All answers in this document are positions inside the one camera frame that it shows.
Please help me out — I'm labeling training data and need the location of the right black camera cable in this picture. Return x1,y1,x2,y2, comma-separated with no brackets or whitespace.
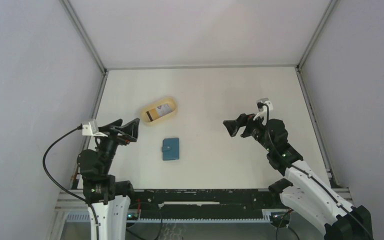
258,102,375,240

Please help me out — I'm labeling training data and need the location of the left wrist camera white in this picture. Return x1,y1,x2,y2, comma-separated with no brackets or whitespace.
81,119,108,137

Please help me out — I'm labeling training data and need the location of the beige oval tray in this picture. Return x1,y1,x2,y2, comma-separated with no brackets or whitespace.
140,96,178,126

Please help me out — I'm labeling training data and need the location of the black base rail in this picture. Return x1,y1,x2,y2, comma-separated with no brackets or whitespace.
129,188,287,221

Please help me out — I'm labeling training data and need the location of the left black camera cable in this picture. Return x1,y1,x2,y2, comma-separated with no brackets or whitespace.
42,125,101,240

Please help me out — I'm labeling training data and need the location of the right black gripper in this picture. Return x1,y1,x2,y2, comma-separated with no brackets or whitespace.
223,111,273,153

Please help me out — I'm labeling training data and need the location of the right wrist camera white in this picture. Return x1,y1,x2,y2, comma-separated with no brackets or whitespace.
253,97,274,121

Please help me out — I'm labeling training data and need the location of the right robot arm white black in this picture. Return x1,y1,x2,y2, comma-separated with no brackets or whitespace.
223,113,374,240

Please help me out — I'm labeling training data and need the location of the black camera cable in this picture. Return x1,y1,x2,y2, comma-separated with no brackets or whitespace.
258,102,375,240
42,125,101,240

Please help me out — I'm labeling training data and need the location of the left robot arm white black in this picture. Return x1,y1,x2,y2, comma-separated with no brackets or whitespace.
76,118,140,240

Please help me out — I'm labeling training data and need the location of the card in beige tray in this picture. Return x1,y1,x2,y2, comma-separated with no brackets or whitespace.
145,103,173,122

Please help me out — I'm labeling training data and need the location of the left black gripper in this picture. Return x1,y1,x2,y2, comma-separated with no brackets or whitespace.
92,117,139,173

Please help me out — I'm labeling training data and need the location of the aluminium table frame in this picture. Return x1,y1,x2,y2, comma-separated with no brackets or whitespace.
47,0,367,240

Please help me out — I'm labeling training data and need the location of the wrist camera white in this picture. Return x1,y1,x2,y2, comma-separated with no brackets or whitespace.
81,119,108,137
253,97,274,121

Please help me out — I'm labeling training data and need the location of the blue leather card holder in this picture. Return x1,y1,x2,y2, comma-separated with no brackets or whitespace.
161,137,180,161

